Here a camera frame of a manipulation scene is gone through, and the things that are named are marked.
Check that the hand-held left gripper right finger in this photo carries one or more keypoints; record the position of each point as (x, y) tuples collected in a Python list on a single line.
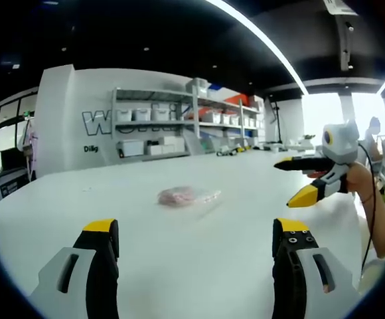
[(298, 266)]

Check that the black tripod stand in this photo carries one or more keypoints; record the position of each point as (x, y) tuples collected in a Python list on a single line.
[(277, 123)]

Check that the long ceiling light strip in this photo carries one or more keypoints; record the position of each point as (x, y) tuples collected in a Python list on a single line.
[(262, 36)]

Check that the grey metal storage shelf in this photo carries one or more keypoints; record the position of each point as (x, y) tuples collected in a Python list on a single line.
[(230, 124), (152, 124)]

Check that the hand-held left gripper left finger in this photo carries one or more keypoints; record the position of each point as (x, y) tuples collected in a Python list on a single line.
[(89, 266)]

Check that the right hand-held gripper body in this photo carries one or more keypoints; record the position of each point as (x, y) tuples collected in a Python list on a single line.
[(340, 148)]

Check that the clear resealable bag pink contents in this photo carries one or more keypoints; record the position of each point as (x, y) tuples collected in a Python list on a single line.
[(187, 196)]

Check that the black monitor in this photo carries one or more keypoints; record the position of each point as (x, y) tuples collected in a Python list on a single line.
[(11, 159)]

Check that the person's right hand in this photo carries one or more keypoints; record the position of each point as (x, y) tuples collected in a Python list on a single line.
[(358, 179)]

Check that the small yellow black device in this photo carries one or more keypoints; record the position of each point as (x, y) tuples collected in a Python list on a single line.
[(229, 151)]

